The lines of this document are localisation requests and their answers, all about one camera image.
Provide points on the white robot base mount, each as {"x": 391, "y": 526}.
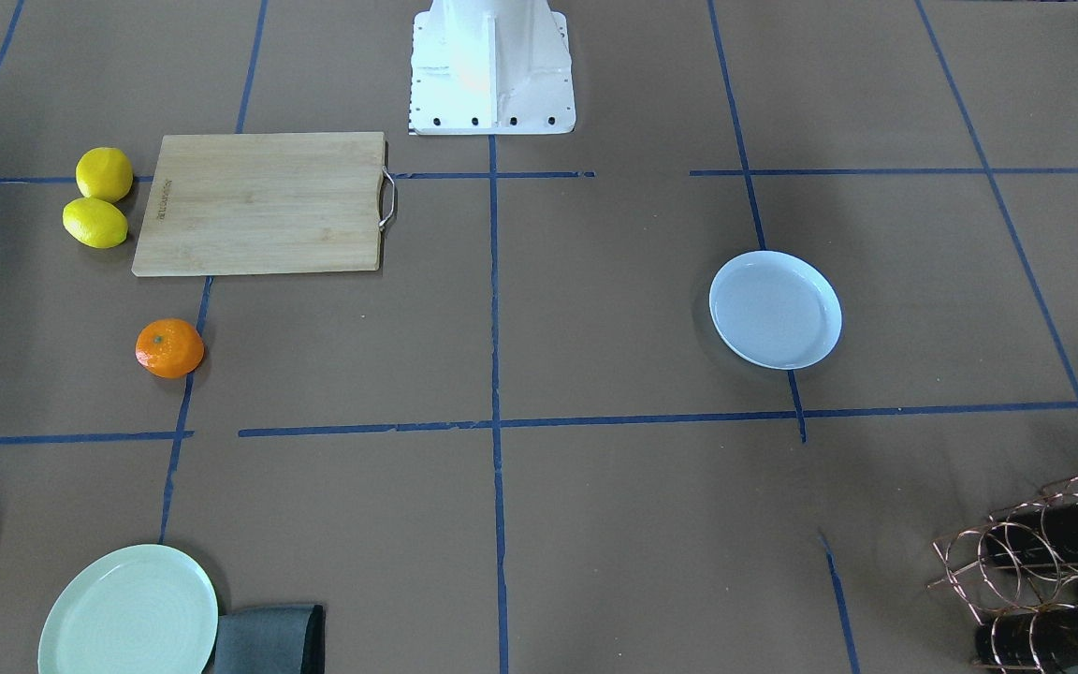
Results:
{"x": 491, "y": 67}

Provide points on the copper wire bottle rack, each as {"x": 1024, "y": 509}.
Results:
{"x": 1017, "y": 574}

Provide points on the yellow lemon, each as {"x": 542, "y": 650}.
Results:
{"x": 105, "y": 174}
{"x": 95, "y": 222}

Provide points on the light green plate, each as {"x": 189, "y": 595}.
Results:
{"x": 139, "y": 609}

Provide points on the folded grey cloth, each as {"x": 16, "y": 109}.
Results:
{"x": 272, "y": 639}

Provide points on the wooden cutting board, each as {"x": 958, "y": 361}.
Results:
{"x": 276, "y": 203}

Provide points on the orange mandarin fruit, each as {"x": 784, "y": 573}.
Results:
{"x": 169, "y": 348}

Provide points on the upper yellow lemon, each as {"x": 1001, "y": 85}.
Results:
{"x": 105, "y": 174}

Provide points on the lower dark wine bottle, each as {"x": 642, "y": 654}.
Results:
{"x": 1046, "y": 639}

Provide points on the upper dark wine bottle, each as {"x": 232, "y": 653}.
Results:
{"x": 1033, "y": 537}

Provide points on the dark wine bottle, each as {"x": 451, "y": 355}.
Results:
{"x": 1046, "y": 639}
{"x": 1033, "y": 537}

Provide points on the light blue plate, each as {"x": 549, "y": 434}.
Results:
{"x": 775, "y": 310}

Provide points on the lower yellow lemon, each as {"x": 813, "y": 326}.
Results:
{"x": 95, "y": 222}

